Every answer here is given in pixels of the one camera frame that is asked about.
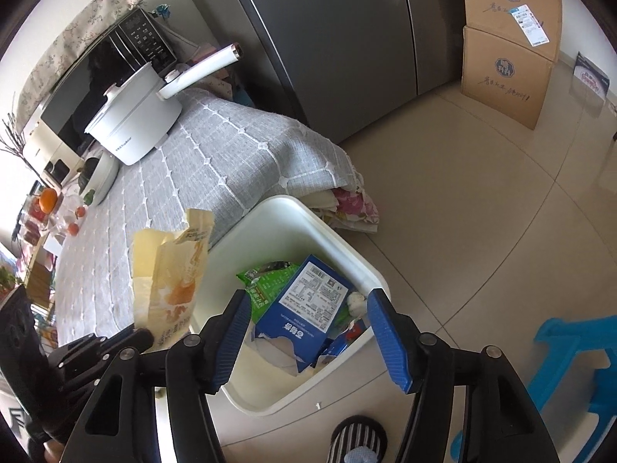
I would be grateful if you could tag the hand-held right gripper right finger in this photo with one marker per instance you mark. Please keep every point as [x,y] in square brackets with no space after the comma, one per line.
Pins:
[390,347]

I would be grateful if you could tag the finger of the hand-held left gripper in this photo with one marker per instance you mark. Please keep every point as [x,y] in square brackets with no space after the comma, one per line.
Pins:
[132,338]
[77,349]

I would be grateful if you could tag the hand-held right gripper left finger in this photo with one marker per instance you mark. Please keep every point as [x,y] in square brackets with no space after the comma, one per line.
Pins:
[232,342]

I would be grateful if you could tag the garlic bulb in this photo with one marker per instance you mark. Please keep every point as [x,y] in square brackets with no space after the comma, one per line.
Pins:
[357,303]

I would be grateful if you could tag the small blue milk carton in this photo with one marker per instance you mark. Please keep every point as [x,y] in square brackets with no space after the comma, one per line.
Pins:
[335,349]

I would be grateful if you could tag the green snack bag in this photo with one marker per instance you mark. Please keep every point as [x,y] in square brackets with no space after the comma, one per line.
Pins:
[262,289]

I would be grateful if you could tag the yellow snack bag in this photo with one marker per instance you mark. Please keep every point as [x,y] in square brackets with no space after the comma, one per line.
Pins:
[178,289]

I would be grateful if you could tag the large blue milk box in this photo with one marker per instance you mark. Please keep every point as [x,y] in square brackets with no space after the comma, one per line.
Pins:
[303,308]

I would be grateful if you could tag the white plastic bin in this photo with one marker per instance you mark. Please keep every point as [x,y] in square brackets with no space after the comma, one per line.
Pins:
[289,222]

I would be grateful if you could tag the green potted plant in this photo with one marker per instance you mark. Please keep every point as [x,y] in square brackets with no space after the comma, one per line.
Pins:
[6,278]

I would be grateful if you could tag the striped slipper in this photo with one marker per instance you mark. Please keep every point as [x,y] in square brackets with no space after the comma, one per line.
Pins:
[356,431]

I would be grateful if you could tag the small red tomato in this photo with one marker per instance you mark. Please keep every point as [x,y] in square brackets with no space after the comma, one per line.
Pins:
[81,211]
[73,228]

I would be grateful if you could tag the red jar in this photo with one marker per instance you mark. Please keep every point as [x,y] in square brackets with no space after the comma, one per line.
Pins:
[34,207]

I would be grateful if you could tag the floral under cloth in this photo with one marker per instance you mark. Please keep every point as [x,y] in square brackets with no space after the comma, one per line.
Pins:
[347,207]

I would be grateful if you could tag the small green fruit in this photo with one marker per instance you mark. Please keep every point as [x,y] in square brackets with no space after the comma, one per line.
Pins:
[89,197]

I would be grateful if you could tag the orange fruit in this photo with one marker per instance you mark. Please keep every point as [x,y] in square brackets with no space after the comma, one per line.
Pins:
[48,200]

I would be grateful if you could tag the white bowl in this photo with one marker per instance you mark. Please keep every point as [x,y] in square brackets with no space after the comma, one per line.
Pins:
[106,181]

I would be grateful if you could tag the blue plastic stool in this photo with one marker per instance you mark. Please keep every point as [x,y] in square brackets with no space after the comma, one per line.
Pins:
[554,347]

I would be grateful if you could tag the dark green avocado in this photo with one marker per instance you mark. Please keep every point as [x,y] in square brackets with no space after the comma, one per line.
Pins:
[90,166]

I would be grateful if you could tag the grey quilted tablecloth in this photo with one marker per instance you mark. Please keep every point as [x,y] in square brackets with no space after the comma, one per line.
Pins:
[217,154]

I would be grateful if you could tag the cream countertop appliance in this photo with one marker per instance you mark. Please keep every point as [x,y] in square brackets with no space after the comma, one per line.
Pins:
[43,149]

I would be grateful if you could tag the bare decorative twigs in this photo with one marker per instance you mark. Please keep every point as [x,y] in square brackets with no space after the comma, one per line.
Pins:
[19,147]

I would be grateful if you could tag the white electric pot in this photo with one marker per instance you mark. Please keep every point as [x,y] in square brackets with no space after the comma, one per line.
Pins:
[140,125]

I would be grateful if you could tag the black microwave oven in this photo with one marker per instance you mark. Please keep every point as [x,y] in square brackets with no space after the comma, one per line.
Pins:
[67,106]

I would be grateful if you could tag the plain cardboard box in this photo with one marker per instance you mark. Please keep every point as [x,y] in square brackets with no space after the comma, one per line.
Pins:
[506,82]

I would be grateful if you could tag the orange cardboard packet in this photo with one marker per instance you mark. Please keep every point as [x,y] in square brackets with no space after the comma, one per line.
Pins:
[203,54]

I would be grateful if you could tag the grey refrigerator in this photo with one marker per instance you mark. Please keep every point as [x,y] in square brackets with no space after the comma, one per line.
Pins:
[337,33]

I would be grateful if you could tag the microwave oven with floral cover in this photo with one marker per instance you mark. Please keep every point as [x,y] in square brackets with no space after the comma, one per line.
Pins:
[82,24]

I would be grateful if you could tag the blue flower decoration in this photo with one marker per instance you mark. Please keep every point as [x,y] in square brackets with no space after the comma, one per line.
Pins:
[162,11]

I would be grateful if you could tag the blue printed plastic bag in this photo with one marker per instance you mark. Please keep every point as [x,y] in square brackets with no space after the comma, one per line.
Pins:
[589,82]

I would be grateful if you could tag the cardboard box with label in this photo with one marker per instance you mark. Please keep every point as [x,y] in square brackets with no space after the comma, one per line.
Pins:
[511,5]

